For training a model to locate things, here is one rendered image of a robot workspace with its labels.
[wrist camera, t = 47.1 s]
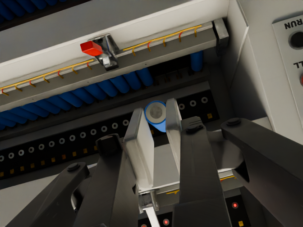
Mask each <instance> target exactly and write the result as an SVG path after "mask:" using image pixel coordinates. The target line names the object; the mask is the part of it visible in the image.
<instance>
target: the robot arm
mask: <svg viewBox="0 0 303 227"><path fill-rule="evenodd" d="M220 127H221V131H217V132H209V131H207V129H206V126H204V125H203V123H202V121H201V119H200V117H197V116H195V117H191V118H187V119H184V120H182V118H181V115H180V111H179V108H178V104H177V101H176V99H174V98H172V99H168V100H167V102H166V118H165V130H166V134H167V136H168V140H169V143H170V146H171V149H172V153H173V156H174V159H175V163H176V166H177V169H178V172H179V176H180V180H179V204H176V205H174V206H173V214H172V227H232V224H231V220H230V216H229V212H228V208H227V205H226V201H225V196H224V193H223V189H222V185H221V181H220V177H219V174H218V170H224V169H231V170H232V173H233V175H234V176H235V177H236V178H237V179H238V180H239V181H240V182H241V183H242V184H243V185H244V186H245V187H246V188H247V189H248V190H249V191H250V192H251V193H252V194H253V195H254V196H255V197H256V198H257V199H258V200H259V201H260V202H261V204H262V205H263V206H264V207H265V208H266V209H267V210H268V211H269V212H270V213H271V214H272V215H273V216H274V217H275V218H276V219H277V220H278V221H279V222H280V223H281V224H282V225H283V226H284V227H303V145H302V144H300V143H297V142H295V141H293V140H291V139H289V138H287V137H285V136H282V135H280V134H278V133H276V132H274V131H272V130H269V129H267V128H265V127H263V126H261V125H259V124H257V123H254V122H252V121H250V120H248V119H245V118H232V119H229V120H228V121H225V122H223V123H222V124H221V125H220ZM95 144H96V147H97V149H98V152H99V155H100V157H99V160H98V162H97V165H96V166H94V167H91V168H89V169H88V167H87V164H86V162H79V163H73V164H71V165H69V166H68V167H67V168H66V169H64V170H63V171H62V172H61V173H60V174H59V175H58V176H57V177H56V178H55V179H54V180H53V181H52V182H51V183H50V184H49V185H47V186H46V187H45V188H44V189H43V190H42V191H41V192H40V193H39V194H38V195H37V196H36V197H35V198H34V199H33V200H32V201H31V202H30V203H29V204H28V205H27V206H26V207H25V208H24V209H23V210H22V211H21V212H20V213H19V214H17V215H16V216H15V217H14V218H13V219H12V220H11V221H10V222H9V223H8V224H7V225H6V226H5V227H138V189H137V186H136V181H137V184H138V187H139V189H140V190H142V191H145V190H148V189H151V188H152V186H153V166H154V140H153V138H152V134H151V131H150V128H149V125H148V122H147V120H146V118H145V115H144V110H143V109H142V108H138V109H135V110H134V112H133V114H132V117H131V120H130V123H129V126H128V129H127V131H126V134H125V137H122V138H119V135H118V134H117V133H115V134H109V135H107V136H104V137H102V138H100V139H98V140H96V141H95ZM71 199H72V201H73V203H74V206H75V210H74V208H73V206H72V203H71Z"/></svg>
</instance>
